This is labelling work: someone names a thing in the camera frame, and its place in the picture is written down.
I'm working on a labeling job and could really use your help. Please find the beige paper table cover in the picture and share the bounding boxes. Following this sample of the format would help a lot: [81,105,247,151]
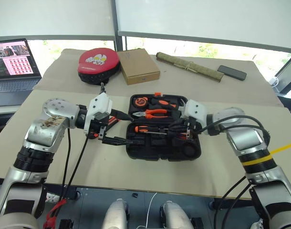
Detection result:
[33,48,283,108]

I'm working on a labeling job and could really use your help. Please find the black plastic tool case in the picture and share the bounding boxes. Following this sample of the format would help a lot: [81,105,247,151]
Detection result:
[125,93,202,162]

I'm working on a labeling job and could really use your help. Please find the black framed monitor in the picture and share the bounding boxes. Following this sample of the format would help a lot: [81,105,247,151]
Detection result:
[275,51,291,95]

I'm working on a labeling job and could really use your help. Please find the black left wrist camera cable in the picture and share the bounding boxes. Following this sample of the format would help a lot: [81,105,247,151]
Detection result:
[64,82,107,191]

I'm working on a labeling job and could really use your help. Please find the brown cardboard box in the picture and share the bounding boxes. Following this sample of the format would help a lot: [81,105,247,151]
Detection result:
[116,48,161,86]

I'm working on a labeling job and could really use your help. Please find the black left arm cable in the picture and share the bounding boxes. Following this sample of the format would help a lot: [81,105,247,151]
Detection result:
[62,127,72,191]

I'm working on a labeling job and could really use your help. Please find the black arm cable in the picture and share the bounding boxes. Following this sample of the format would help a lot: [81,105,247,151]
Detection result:
[62,127,72,191]
[195,115,271,229]

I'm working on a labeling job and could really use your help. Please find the thin white cable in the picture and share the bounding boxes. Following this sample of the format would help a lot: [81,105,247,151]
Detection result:
[138,192,158,229]

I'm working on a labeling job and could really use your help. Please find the grey window post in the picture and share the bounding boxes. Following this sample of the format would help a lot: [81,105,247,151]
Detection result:
[111,0,127,52]

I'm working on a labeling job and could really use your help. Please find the white roller blind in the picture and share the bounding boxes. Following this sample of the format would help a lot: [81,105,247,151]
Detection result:
[115,0,291,54]
[0,0,116,41]

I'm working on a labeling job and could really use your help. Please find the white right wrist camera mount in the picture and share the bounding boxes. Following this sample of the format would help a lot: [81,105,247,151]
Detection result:
[181,99,208,127]

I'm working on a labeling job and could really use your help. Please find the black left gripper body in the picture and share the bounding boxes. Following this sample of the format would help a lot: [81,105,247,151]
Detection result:
[89,111,113,144]

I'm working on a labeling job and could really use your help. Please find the grey open laptop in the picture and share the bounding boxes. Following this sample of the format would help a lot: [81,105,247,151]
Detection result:
[0,38,42,107]

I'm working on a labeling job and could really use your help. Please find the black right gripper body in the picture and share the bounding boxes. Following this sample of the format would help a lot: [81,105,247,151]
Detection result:
[177,116,197,142]

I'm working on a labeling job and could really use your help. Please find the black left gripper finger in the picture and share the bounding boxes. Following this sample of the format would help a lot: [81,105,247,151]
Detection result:
[103,136,138,146]
[109,109,135,121]

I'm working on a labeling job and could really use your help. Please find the orange handled pliers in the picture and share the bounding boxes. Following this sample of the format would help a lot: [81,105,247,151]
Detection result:
[132,108,174,120]

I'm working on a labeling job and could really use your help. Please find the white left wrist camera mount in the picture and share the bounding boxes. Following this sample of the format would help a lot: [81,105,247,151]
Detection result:
[83,92,113,137]

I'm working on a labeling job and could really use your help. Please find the black smartphone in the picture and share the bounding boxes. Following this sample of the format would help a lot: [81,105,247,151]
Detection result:
[217,64,248,81]

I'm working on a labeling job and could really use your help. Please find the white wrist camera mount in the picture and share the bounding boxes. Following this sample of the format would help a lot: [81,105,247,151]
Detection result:
[181,99,208,127]
[83,92,113,137]

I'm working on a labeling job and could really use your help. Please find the red round punching pad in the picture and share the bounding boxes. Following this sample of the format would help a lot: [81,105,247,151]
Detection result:
[77,47,121,86]

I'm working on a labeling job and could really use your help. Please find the thick orange black screwdriver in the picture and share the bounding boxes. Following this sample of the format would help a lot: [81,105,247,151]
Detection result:
[149,96,178,109]

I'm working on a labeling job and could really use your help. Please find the silver rounded shell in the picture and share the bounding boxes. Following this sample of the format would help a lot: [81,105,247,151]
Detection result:
[104,199,129,229]
[159,200,193,229]

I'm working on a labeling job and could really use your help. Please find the rolled bamboo mat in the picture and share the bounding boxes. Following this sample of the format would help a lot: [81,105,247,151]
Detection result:
[156,52,225,83]

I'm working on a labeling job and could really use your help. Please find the slim orange black screwdriver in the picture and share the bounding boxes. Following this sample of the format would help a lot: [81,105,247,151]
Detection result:
[133,125,171,135]

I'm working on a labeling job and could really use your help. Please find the red cable tie bundle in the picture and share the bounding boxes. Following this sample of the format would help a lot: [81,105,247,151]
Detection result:
[45,198,67,229]

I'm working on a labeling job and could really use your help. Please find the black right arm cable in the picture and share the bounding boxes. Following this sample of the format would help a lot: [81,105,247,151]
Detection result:
[195,115,271,229]

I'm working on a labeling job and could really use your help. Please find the orange black tape measure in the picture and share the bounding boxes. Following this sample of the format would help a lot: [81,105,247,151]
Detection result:
[133,96,150,108]

